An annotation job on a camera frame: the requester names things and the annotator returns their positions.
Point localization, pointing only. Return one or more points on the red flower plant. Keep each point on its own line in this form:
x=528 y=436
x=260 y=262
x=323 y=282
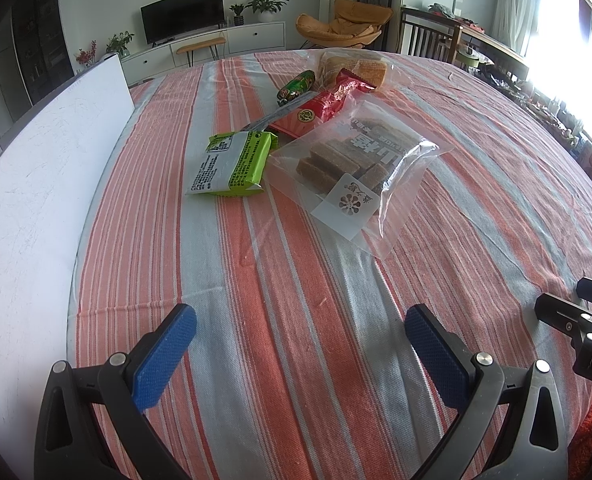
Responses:
x=87 y=57

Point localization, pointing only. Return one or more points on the green plant white vase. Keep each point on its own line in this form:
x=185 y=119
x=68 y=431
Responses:
x=119 y=43

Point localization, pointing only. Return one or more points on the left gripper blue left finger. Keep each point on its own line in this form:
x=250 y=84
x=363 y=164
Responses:
x=69 y=439

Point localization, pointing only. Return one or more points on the black flat television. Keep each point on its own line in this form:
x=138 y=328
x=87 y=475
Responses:
x=166 y=19

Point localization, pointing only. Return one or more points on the thin dark stick packet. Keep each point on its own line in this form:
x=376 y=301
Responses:
x=263 y=122

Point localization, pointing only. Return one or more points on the green white snack packet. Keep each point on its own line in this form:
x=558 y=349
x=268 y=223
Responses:
x=232 y=164

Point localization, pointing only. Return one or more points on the dark wooden side table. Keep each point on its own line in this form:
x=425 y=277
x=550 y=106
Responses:
x=430 y=35

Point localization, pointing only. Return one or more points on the striped red grey tablecloth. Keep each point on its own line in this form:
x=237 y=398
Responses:
x=300 y=368

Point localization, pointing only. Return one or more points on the red snack packet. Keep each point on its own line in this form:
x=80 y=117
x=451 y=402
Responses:
x=320 y=108

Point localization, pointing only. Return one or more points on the wooden bench stool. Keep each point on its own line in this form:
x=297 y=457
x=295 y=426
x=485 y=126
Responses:
x=212 y=45

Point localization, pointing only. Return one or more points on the white board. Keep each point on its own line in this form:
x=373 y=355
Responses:
x=49 y=172

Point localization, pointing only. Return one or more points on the white tv cabinet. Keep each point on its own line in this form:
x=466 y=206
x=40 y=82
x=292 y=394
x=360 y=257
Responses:
x=240 y=40

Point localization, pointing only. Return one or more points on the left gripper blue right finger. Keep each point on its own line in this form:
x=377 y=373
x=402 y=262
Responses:
x=531 y=443

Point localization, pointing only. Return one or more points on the green sausage snack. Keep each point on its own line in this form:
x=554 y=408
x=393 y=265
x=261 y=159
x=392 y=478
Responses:
x=297 y=86

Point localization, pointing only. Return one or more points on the orange lounge chair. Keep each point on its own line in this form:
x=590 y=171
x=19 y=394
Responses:
x=355 y=25

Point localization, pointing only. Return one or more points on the bagged sliced bread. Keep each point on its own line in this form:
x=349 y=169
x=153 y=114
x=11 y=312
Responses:
x=327 y=63

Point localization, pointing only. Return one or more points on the black display cabinet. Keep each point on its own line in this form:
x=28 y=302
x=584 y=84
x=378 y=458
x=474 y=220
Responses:
x=33 y=55

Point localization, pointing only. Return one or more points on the potted green plant right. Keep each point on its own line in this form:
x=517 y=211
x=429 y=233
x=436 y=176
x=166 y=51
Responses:
x=266 y=9

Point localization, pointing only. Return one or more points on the clear bag brown bars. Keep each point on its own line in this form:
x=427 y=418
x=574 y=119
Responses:
x=359 y=173

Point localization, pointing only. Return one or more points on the small potted plant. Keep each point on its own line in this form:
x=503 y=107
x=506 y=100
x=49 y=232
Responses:
x=238 y=9

